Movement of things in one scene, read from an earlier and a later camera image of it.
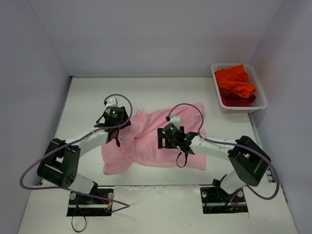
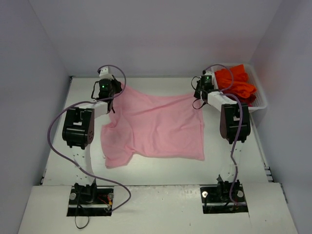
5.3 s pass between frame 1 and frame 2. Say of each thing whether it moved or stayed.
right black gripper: moved
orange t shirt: stayed
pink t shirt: moved
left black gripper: moved
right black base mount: stayed
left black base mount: stayed
